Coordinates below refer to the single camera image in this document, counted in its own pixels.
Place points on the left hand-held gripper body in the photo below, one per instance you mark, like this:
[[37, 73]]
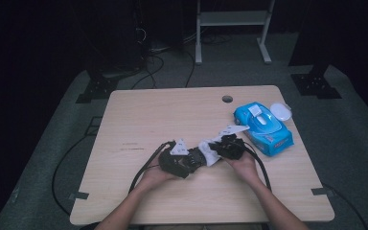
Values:
[[172, 163]]

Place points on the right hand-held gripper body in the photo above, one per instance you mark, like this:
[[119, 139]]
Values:
[[231, 147]]

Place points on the white wet wipe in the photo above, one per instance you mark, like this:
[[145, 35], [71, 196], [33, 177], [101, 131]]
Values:
[[262, 120], [210, 156]]

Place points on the blue wet wipes pack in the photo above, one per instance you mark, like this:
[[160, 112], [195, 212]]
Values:
[[274, 134]]

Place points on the person's left hand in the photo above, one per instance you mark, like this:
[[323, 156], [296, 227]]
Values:
[[155, 180]]

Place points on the person's right hand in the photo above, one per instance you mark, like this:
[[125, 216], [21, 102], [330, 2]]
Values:
[[244, 169]]

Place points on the white round pack lid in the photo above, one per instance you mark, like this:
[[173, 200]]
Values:
[[281, 110]]

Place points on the grey tape strip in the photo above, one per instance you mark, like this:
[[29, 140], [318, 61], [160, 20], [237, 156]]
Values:
[[79, 195], [322, 191]]

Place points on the black stand base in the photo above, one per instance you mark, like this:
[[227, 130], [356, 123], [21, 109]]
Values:
[[314, 84], [97, 89]]

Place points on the white metal stand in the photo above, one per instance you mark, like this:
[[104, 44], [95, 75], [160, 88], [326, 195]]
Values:
[[233, 17]]

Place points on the dark equipment cabinet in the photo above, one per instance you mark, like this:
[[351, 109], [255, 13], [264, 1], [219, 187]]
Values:
[[118, 35]]

